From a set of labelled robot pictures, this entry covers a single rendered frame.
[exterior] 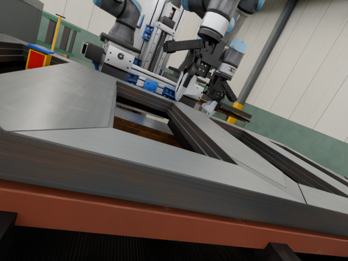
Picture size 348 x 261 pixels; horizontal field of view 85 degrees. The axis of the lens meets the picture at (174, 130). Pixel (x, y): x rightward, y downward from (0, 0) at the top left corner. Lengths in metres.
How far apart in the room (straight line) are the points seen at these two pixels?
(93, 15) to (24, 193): 10.38
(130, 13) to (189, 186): 1.09
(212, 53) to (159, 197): 0.46
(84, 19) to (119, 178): 10.37
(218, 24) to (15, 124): 0.51
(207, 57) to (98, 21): 10.05
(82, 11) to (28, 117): 10.33
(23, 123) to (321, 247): 0.59
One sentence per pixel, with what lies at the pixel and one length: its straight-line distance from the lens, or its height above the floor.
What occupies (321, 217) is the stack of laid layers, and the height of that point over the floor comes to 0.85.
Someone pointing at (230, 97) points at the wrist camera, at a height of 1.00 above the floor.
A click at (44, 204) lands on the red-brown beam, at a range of 0.27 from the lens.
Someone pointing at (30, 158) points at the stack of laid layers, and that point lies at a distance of 0.24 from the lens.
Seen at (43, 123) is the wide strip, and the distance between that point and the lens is 0.27.
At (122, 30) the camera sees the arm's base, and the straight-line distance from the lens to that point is 1.23.
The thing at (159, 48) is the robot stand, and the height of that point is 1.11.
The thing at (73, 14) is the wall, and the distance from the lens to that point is 10.57.
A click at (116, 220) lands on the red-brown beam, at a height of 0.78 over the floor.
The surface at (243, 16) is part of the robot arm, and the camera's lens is 1.30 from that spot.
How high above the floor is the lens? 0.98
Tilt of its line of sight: 14 degrees down
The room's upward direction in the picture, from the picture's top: 24 degrees clockwise
